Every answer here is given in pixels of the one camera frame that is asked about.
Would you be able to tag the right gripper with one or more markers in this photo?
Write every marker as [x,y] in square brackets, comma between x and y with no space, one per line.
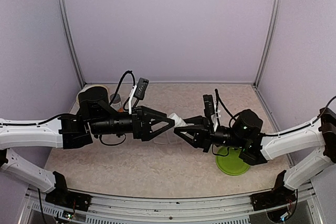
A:
[202,132]

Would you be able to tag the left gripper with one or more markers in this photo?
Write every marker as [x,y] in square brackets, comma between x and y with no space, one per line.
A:
[144,132]

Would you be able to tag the small white pill bottle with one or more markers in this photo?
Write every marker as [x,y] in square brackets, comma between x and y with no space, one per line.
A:
[179,122]

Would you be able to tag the clear plastic pill organizer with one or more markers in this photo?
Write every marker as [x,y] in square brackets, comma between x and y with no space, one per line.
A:
[167,138]

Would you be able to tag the orange label pill bottle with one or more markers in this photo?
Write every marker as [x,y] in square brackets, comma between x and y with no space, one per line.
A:
[118,107]

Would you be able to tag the grey bottle cap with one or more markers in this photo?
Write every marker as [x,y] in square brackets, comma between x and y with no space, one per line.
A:
[115,98]

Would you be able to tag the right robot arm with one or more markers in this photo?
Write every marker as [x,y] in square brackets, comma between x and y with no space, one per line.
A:
[244,133]

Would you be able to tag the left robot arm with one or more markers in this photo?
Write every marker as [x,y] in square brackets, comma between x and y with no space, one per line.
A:
[94,118]

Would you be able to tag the green plate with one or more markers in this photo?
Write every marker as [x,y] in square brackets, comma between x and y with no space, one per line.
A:
[228,161]

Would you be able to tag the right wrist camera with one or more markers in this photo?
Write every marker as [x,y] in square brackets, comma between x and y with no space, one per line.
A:
[210,112]

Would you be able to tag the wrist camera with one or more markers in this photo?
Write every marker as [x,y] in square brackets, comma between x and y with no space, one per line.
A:
[210,112]
[138,92]

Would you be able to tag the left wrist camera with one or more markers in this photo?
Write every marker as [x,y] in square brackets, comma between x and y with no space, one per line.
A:
[138,92]

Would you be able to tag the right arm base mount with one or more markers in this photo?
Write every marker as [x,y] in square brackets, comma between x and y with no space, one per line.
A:
[278,196]

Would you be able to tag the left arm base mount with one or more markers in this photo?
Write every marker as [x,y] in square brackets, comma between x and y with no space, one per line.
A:
[69,199]

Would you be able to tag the right aluminium frame post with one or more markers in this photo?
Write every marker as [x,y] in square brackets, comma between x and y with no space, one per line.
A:
[267,45]

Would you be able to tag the aluminium frame post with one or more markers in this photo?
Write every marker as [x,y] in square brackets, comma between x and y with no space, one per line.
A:
[70,43]
[267,45]

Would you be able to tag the front aluminium rail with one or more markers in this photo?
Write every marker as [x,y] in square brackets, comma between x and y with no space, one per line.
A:
[105,208]

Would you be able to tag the left aluminium frame post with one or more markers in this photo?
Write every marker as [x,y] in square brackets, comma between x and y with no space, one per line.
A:
[70,43]

